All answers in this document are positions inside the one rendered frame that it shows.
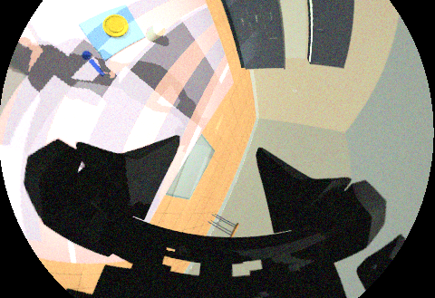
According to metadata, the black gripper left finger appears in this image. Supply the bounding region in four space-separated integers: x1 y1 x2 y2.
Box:
75 135 180 221

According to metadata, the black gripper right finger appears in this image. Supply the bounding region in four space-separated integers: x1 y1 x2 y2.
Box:
256 147 351 234

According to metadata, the yellow plate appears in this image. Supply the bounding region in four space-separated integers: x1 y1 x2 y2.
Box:
102 14 130 37

